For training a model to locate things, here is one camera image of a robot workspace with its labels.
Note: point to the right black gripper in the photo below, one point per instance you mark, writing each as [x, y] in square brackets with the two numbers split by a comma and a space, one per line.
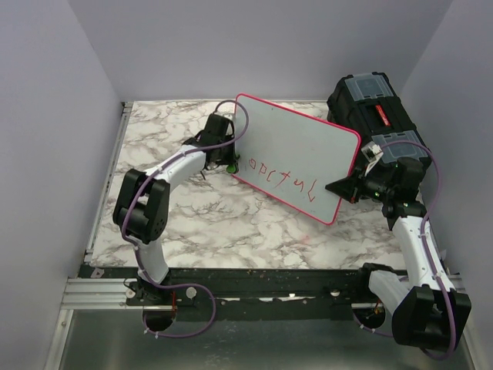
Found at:
[350, 188]

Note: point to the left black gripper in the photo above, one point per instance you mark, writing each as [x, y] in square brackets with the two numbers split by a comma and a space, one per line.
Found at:
[232, 156]

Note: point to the pink framed whiteboard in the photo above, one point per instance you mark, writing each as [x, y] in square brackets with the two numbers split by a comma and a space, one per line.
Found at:
[291, 156]

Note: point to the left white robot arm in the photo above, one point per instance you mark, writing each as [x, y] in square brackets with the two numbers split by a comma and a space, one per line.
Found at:
[142, 207]

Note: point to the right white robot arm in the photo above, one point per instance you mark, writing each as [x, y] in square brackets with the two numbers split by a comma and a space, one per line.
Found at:
[426, 310]

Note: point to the black plastic toolbox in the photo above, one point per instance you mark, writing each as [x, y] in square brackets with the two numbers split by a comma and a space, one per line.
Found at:
[368, 104]

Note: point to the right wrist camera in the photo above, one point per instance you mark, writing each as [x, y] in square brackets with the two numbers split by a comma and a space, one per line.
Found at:
[373, 153]

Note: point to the aluminium side rail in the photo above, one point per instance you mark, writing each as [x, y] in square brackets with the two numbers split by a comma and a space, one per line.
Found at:
[123, 123]

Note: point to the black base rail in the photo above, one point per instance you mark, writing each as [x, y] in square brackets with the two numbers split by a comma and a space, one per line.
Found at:
[240, 294]

